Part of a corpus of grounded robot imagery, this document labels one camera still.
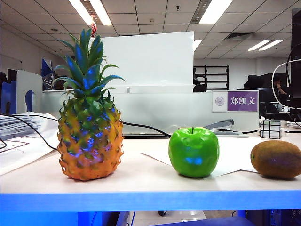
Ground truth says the long ceiling light strip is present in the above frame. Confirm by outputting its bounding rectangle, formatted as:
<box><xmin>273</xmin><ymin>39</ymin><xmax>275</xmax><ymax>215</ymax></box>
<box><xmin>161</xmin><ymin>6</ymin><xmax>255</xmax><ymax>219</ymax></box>
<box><xmin>89</xmin><ymin>0</ymin><xmax>112</xmax><ymax>26</ymax></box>
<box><xmin>69</xmin><ymin>0</ymin><xmax>96</xmax><ymax>25</ymax></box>

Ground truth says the thin black cable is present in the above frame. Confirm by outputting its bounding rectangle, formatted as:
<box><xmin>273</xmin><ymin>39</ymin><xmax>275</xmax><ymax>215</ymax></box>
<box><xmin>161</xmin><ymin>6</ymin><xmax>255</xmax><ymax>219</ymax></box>
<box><xmin>0</xmin><ymin>113</ymin><xmax>59</xmax><ymax>150</ymax></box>

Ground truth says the blue triangular flag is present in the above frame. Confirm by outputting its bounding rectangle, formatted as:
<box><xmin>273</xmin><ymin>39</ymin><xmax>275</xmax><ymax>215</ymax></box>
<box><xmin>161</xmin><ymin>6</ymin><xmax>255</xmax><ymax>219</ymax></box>
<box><xmin>41</xmin><ymin>58</ymin><xmax>56</xmax><ymax>77</ymax></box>

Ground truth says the brown kiwi fruit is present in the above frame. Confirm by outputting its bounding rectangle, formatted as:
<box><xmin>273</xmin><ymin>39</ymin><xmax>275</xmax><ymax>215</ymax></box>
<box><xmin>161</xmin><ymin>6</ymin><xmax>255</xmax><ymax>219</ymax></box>
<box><xmin>250</xmin><ymin>140</ymin><xmax>301</xmax><ymax>179</ymax></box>

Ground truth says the black shelf rack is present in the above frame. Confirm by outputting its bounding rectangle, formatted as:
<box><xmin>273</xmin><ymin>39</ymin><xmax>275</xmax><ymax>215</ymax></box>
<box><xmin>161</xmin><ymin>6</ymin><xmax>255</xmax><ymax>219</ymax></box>
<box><xmin>195</xmin><ymin>64</ymin><xmax>230</xmax><ymax>90</ymax></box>

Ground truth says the person in background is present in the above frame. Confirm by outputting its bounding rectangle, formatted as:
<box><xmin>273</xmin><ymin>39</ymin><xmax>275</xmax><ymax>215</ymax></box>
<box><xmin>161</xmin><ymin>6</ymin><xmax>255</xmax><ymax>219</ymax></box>
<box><xmin>272</xmin><ymin>76</ymin><xmax>289</xmax><ymax>95</ymax></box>

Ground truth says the large printed drawing sheet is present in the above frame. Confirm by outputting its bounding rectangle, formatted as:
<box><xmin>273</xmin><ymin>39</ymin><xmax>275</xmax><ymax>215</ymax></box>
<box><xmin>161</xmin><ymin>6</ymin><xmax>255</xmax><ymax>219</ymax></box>
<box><xmin>0</xmin><ymin>112</ymin><xmax>62</xmax><ymax>176</ymax></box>

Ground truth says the frosted glass desk partition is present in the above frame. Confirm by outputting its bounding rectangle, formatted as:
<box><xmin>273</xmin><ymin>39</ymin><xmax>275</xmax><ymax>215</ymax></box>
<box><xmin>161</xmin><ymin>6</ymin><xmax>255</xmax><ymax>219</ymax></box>
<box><xmin>41</xmin><ymin>84</ymin><xmax>259</xmax><ymax>134</ymax></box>

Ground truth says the white board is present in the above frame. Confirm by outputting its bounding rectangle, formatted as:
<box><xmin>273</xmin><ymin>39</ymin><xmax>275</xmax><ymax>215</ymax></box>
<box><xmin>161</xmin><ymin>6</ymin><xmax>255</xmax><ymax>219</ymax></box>
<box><xmin>95</xmin><ymin>31</ymin><xmax>195</xmax><ymax>87</ymax></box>

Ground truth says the wide ceiling light panel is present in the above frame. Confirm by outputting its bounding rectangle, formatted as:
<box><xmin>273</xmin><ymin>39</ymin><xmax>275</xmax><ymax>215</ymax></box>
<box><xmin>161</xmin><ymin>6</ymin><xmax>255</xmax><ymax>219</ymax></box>
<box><xmin>198</xmin><ymin>0</ymin><xmax>233</xmax><ymax>24</ymax></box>

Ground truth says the ceiling air vent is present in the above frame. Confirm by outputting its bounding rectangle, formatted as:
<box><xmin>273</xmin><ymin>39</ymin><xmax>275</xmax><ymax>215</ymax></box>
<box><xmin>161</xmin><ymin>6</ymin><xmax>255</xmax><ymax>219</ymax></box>
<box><xmin>227</xmin><ymin>32</ymin><xmax>253</xmax><ymax>40</ymax></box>

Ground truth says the purple name plate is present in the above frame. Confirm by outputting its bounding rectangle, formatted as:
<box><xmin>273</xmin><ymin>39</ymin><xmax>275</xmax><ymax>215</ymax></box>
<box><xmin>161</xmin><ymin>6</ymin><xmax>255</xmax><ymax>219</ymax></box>
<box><xmin>211</xmin><ymin>90</ymin><xmax>259</xmax><ymax>113</ymax></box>

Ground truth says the dotted calibration board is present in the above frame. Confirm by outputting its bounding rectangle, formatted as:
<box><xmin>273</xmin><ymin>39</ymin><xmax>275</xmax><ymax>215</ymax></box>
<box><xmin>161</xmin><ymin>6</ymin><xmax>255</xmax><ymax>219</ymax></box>
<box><xmin>42</xmin><ymin>72</ymin><xmax>56</xmax><ymax>90</ymax></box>

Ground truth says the black office chair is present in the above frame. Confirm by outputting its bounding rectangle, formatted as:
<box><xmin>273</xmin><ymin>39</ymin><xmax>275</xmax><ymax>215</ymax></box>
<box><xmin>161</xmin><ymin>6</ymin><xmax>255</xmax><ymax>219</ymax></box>
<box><xmin>243</xmin><ymin>74</ymin><xmax>273</xmax><ymax>91</ymax></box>
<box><xmin>260</xmin><ymin>101</ymin><xmax>292</xmax><ymax>121</ymax></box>
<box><xmin>193</xmin><ymin>68</ymin><xmax>207</xmax><ymax>93</ymax></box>

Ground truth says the green apple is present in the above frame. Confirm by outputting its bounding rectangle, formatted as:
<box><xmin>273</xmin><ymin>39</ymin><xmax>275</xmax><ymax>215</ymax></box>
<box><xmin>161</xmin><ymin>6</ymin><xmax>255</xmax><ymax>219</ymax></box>
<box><xmin>168</xmin><ymin>127</ymin><xmax>221</xmax><ymax>178</ymax></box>

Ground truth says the distant ceiling light pair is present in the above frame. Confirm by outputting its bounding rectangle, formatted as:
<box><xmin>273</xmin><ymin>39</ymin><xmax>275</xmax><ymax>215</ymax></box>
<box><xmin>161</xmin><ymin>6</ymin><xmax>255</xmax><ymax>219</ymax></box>
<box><xmin>247</xmin><ymin>39</ymin><xmax>284</xmax><ymax>51</ymax></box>

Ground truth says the silver mirror cube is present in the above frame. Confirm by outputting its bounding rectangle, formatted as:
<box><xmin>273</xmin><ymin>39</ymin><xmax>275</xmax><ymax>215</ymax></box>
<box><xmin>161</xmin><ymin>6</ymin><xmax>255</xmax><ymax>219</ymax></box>
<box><xmin>259</xmin><ymin>119</ymin><xmax>282</xmax><ymax>139</ymax></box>

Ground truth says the thick black cable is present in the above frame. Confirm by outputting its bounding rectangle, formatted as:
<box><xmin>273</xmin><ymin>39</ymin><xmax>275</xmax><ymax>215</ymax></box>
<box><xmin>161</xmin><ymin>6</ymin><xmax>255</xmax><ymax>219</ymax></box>
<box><xmin>122</xmin><ymin>121</ymin><xmax>171</xmax><ymax>137</ymax></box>

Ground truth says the plastic pineapple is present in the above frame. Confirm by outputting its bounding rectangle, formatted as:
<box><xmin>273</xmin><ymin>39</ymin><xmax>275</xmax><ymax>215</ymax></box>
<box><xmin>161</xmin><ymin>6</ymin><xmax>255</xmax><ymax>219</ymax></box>
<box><xmin>53</xmin><ymin>28</ymin><xmax>125</xmax><ymax>181</ymax></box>

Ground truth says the black monitor post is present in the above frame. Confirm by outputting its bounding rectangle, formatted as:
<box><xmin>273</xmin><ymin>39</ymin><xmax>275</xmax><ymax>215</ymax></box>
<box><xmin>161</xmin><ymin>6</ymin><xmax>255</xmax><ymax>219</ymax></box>
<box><xmin>289</xmin><ymin>8</ymin><xmax>301</xmax><ymax>121</ymax></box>

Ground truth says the black cable loop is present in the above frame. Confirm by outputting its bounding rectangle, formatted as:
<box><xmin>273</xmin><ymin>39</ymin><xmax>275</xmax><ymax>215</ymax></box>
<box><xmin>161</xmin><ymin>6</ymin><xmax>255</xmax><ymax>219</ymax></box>
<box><xmin>285</xmin><ymin>43</ymin><xmax>301</xmax><ymax>99</ymax></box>

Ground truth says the white cable loop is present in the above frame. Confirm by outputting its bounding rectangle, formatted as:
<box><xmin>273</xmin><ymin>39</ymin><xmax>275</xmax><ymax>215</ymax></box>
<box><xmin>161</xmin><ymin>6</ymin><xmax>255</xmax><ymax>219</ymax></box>
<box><xmin>271</xmin><ymin>58</ymin><xmax>301</xmax><ymax>110</ymax></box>

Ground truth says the blue file holder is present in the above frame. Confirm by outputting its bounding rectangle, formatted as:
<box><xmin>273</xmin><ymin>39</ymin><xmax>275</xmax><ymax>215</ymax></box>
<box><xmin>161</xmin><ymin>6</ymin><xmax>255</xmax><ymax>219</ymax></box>
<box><xmin>0</xmin><ymin>80</ymin><xmax>17</xmax><ymax>115</ymax></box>

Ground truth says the white paper sheet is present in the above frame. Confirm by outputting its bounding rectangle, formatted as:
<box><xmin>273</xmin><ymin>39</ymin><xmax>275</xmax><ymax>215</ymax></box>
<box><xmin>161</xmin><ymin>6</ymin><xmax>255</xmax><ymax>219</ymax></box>
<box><xmin>140</xmin><ymin>137</ymin><xmax>301</xmax><ymax>179</ymax></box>

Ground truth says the grey stapler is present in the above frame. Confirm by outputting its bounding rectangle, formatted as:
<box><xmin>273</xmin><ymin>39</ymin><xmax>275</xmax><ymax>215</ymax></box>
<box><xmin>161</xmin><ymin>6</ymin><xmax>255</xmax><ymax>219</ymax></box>
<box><xmin>206</xmin><ymin>118</ymin><xmax>249</xmax><ymax>138</ymax></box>

